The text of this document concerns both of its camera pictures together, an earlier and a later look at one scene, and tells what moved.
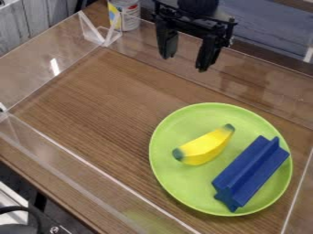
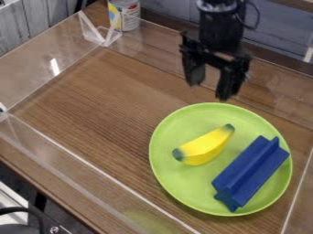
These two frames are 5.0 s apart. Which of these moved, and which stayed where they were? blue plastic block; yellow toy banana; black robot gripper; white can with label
Moved: black robot gripper
Stayed: white can with label; blue plastic block; yellow toy banana
